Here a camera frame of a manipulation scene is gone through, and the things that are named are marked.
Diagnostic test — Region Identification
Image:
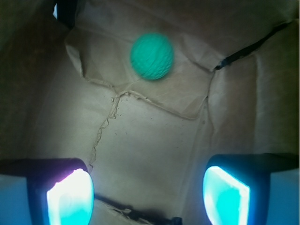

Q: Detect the green textured ball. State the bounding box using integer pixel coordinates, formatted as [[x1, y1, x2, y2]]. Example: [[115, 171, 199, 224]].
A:
[[130, 33, 174, 80]]

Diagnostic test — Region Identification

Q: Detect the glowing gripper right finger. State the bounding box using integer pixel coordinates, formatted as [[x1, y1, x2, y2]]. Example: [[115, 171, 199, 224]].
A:
[[202, 153, 300, 225]]

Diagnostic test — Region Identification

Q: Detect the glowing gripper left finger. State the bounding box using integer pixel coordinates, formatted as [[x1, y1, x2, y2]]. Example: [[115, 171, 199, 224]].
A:
[[0, 158, 94, 225]]

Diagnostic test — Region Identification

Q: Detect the brown paper bag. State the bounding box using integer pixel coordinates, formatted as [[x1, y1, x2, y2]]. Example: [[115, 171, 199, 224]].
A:
[[0, 0, 300, 225]]

